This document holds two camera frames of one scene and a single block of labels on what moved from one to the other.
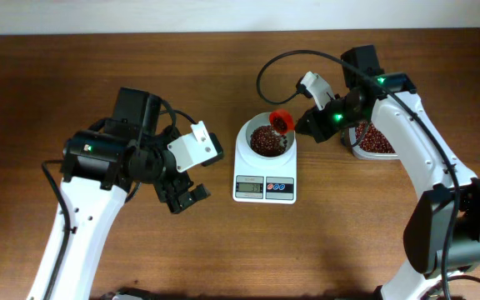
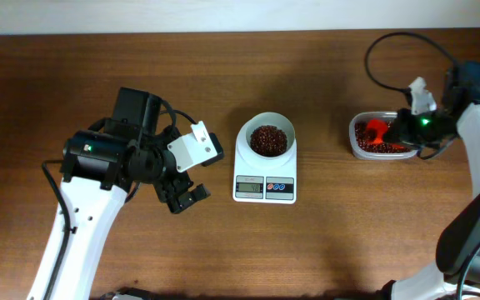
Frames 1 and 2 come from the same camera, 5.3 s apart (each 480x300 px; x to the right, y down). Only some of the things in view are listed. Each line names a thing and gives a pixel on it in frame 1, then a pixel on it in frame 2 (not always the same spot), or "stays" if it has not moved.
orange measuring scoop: [282, 121] to [380, 126]
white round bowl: [260, 137] stays
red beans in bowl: [265, 142] stays
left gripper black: [182, 183] stays
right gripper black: [314, 126] to [401, 126]
